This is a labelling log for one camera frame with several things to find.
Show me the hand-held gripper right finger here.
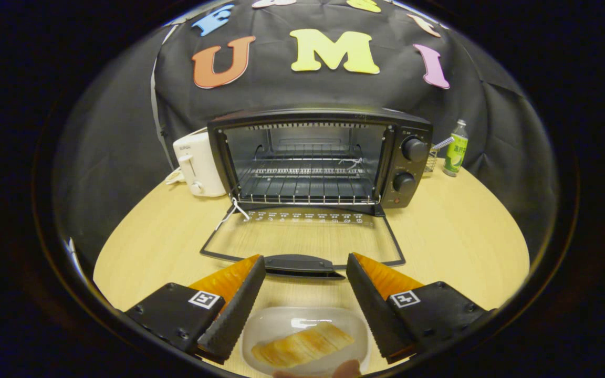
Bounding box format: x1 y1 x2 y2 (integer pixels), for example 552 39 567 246
347 253 495 364

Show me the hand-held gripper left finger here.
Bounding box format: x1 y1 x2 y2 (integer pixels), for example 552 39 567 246
124 255 266 365

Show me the golden bread roll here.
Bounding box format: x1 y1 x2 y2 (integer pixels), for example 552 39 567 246
251 321 356 369

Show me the black toaster oven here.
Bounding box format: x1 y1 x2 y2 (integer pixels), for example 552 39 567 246
200 108 433 280

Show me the white pop-up toaster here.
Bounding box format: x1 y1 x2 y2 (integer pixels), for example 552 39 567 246
172 131 227 198

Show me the white plate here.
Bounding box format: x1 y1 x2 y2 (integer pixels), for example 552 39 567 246
241 306 371 376

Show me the green drink bottle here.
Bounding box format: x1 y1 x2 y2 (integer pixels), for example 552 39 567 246
443 119 469 177

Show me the black backdrop cloth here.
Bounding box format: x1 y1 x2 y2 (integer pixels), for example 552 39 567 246
53 0 558 263

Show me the white string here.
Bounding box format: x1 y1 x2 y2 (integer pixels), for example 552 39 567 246
213 197 251 233

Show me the small wire basket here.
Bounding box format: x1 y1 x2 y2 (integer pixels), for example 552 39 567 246
423 144 440 174

